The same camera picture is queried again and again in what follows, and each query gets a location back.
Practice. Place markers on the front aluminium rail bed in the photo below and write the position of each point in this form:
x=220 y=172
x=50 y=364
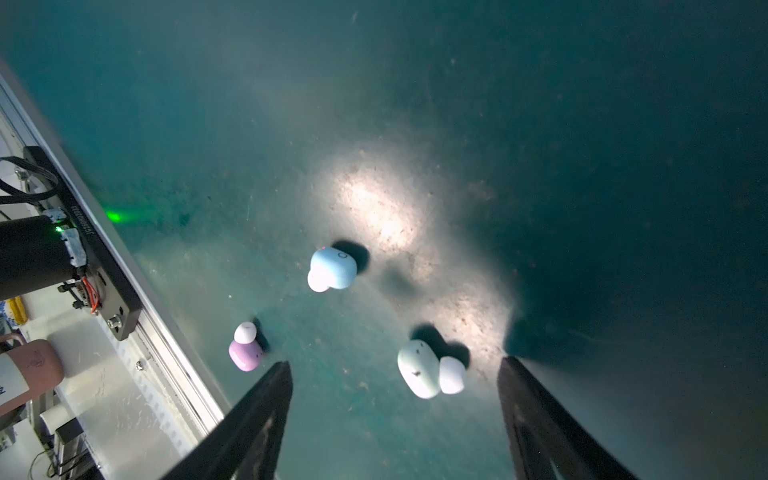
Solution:
x=144 y=399

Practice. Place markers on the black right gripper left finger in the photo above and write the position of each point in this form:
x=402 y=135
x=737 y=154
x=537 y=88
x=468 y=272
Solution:
x=246 y=443

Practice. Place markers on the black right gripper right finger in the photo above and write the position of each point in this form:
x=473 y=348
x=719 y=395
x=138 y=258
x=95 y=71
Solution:
x=546 y=442

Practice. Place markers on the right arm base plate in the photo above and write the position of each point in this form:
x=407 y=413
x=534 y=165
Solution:
x=120 y=305

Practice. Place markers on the pink toy watering can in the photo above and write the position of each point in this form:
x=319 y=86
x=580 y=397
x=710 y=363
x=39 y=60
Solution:
x=28 y=371

